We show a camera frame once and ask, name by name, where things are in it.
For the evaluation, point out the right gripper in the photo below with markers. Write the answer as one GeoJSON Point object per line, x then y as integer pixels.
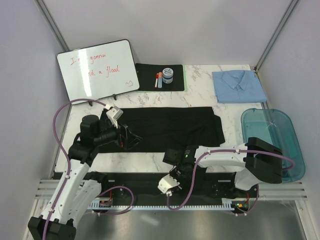
{"type": "Point", "coordinates": [181, 181]}

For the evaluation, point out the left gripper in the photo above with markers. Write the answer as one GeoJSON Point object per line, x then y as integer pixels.
{"type": "Point", "coordinates": [123, 141]}

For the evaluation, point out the black long sleeve shirt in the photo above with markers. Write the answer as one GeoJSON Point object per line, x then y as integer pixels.
{"type": "Point", "coordinates": [173, 127]}

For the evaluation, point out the blue shirt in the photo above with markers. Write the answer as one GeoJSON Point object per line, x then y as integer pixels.
{"type": "Point", "coordinates": [238, 87]}

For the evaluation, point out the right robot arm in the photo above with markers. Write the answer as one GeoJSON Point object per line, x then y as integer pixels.
{"type": "Point", "coordinates": [257, 160]}

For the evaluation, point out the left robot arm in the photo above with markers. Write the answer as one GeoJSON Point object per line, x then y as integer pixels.
{"type": "Point", "coordinates": [78, 187]}

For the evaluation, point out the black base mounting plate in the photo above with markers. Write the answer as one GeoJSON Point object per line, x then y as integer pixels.
{"type": "Point", "coordinates": [209, 190]}

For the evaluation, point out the black mat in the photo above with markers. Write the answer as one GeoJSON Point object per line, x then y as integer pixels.
{"type": "Point", "coordinates": [146, 74]}

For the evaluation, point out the red marker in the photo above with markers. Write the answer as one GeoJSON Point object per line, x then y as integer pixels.
{"type": "Point", "coordinates": [156, 81]}

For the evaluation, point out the blue lidded jar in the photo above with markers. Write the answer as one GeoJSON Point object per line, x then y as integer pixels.
{"type": "Point", "coordinates": [167, 75]}

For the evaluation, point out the white dry erase board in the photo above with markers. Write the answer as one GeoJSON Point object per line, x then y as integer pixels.
{"type": "Point", "coordinates": [99, 71]}

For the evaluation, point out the teal transparent plastic bin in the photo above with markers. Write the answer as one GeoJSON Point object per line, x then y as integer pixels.
{"type": "Point", "coordinates": [276, 128]}

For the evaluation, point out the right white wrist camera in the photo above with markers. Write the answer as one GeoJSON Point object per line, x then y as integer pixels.
{"type": "Point", "coordinates": [166, 184]}

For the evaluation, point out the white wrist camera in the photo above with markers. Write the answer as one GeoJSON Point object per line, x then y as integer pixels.
{"type": "Point", "coordinates": [166, 184]}
{"type": "Point", "coordinates": [113, 113]}

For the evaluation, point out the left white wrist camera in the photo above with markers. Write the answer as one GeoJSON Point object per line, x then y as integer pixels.
{"type": "Point", "coordinates": [113, 113]}

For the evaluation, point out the light blue cable duct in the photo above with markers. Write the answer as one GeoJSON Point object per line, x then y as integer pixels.
{"type": "Point", "coordinates": [99, 205]}

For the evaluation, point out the aluminium rail frame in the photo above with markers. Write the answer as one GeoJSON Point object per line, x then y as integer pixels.
{"type": "Point", "coordinates": [292, 191]}

